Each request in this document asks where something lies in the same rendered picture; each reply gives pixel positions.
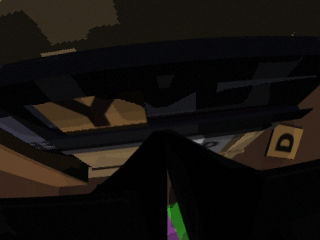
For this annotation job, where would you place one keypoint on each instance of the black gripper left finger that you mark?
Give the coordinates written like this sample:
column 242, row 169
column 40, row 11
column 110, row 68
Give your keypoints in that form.
column 132, row 204

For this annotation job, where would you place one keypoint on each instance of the white paper ticket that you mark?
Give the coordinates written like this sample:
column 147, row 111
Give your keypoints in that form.
column 215, row 144

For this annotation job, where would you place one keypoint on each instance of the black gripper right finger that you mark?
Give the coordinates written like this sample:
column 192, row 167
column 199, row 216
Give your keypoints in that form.
column 220, row 199

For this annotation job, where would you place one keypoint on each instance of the brown a-frame board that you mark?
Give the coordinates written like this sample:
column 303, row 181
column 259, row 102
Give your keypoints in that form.
column 207, row 68

